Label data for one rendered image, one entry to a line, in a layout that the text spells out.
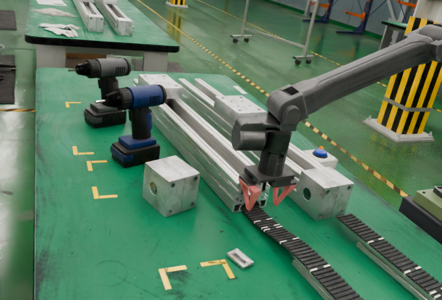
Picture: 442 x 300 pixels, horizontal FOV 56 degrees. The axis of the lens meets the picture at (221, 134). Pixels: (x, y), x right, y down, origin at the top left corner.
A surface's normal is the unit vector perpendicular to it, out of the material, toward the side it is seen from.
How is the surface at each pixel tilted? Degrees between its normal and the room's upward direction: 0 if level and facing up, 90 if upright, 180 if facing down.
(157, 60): 90
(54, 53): 90
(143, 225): 0
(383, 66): 87
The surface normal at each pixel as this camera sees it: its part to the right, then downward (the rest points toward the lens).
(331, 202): 0.47, 0.41
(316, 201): -0.87, 0.07
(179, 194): 0.65, 0.39
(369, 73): 0.26, 0.37
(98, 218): 0.15, -0.91
